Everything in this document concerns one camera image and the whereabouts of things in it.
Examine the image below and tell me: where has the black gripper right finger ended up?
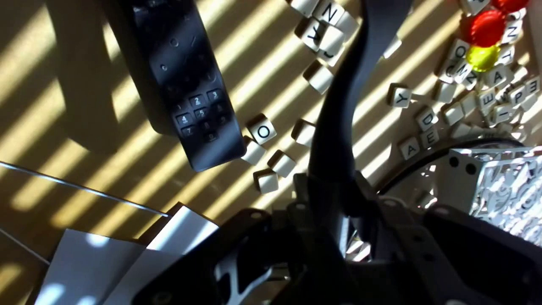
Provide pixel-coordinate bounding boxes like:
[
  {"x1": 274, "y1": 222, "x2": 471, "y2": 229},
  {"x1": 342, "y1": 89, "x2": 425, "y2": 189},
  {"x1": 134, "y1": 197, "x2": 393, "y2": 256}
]
[{"x1": 349, "y1": 184, "x2": 542, "y2": 305}]

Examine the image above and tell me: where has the long black remote control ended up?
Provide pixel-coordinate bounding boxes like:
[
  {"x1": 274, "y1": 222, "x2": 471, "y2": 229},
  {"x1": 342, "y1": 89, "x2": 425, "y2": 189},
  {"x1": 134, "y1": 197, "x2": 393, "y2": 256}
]
[{"x1": 103, "y1": 0, "x2": 249, "y2": 175}]

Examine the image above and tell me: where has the white letter E tile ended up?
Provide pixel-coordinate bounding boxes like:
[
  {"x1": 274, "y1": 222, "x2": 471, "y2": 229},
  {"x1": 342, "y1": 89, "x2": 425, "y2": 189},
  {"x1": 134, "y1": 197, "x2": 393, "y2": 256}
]
[{"x1": 420, "y1": 126, "x2": 442, "y2": 150}]

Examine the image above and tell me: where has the white letter K tile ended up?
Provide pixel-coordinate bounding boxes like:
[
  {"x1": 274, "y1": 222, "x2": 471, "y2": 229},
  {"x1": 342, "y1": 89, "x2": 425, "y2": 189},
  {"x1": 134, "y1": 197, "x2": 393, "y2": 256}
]
[{"x1": 294, "y1": 19, "x2": 327, "y2": 53}]

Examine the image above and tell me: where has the red plastic disc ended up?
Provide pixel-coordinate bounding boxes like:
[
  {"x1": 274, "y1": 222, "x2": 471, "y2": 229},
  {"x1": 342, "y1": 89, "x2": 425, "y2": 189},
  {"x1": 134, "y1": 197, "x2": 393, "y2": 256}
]
[
  {"x1": 459, "y1": 7, "x2": 508, "y2": 50},
  {"x1": 489, "y1": 0, "x2": 532, "y2": 14}
]

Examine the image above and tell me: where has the yellow plastic disc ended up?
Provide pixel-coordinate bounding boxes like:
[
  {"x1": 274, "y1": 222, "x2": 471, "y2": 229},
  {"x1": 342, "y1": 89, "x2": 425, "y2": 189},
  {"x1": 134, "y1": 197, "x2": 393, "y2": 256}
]
[{"x1": 464, "y1": 43, "x2": 503, "y2": 75}]

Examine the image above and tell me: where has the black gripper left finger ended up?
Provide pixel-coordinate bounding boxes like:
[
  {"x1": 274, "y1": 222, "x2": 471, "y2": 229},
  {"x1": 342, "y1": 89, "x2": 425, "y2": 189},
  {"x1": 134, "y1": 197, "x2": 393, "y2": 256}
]
[{"x1": 132, "y1": 172, "x2": 318, "y2": 305}]

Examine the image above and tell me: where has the grey striped cloth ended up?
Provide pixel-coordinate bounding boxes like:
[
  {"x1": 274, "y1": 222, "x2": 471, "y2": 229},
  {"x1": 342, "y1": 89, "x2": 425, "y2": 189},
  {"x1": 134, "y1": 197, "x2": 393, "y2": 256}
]
[{"x1": 32, "y1": 202, "x2": 222, "y2": 305}]

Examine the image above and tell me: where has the black spatula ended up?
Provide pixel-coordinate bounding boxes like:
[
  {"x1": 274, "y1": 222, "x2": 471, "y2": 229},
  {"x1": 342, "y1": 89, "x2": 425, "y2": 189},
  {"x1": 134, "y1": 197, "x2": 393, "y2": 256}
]
[{"x1": 306, "y1": 0, "x2": 415, "y2": 200}]

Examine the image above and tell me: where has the white letter N tile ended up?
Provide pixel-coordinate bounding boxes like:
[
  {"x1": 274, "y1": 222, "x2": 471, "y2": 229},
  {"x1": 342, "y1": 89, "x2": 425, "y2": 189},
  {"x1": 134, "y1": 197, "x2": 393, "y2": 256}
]
[{"x1": 311, "y1": 0, "x2": 344, "y2": 28}]

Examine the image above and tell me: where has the white letter O tile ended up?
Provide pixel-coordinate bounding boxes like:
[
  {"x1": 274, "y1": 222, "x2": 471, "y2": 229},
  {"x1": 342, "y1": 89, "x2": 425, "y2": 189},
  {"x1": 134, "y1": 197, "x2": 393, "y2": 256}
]
[{"x1": 245, "y1": 114, "x2": 279, "y2": 146}]

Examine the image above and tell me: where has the white letter Q tile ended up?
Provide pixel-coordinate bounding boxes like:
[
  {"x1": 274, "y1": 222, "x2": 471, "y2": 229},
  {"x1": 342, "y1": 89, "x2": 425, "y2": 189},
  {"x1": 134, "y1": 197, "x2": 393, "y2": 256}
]
[{"x1": 413, "y1": 107, "x2": 438, "y2": 133}]

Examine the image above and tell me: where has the white letter A tile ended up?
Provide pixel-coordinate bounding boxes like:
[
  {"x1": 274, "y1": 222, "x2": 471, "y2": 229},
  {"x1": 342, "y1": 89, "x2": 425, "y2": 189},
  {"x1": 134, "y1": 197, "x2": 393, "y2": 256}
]
[{"x1": 398, "y1": 136, "x2": 421, "y2": 161}]

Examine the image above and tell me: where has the white letter Y tile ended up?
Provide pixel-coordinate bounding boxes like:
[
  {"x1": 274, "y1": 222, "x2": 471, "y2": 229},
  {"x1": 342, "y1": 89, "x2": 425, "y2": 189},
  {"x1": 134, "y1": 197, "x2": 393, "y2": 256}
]
[{"x1": 386, "y1": 84, "x2": 413, "y2": 111}]

